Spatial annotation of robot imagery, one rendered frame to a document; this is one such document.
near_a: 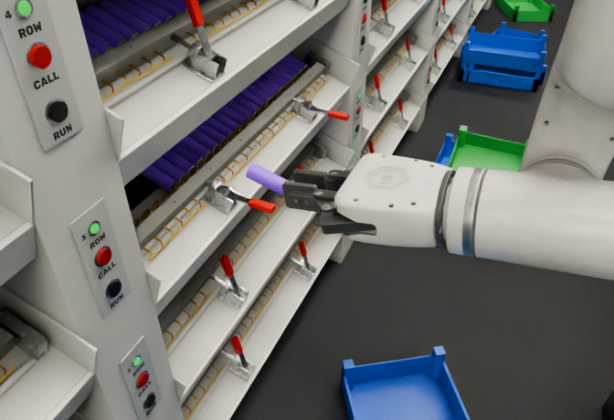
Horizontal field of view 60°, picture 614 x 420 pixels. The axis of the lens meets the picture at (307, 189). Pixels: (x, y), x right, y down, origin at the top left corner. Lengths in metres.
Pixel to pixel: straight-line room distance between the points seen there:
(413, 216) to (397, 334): 0.74
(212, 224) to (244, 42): 0.24
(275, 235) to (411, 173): 0.47
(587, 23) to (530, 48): 2.01
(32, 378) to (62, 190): 0.20
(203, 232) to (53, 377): 0.24
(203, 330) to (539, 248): 0.51
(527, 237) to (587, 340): 0.85
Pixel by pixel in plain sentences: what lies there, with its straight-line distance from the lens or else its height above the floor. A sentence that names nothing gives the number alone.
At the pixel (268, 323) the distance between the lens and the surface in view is 1.08.
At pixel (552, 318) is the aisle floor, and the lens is 1.34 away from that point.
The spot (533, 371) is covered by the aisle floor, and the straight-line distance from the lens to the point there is 1.23.
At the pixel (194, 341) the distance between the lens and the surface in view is 0.82.
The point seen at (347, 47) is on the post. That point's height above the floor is 0.56.
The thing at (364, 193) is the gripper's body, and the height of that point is 0.63.
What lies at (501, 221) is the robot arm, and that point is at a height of 0.65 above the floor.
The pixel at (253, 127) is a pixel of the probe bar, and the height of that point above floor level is 0.53.
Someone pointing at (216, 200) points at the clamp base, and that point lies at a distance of 0.73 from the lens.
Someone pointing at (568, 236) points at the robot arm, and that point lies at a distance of 0.48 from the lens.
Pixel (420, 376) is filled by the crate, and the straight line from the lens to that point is 1.15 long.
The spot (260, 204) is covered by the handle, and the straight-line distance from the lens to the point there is 0.69.
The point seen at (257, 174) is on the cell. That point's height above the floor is 0.60.
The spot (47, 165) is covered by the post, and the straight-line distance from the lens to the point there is 0.45.
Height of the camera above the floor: 0.94
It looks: 37 degrees down
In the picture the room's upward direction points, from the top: straight up
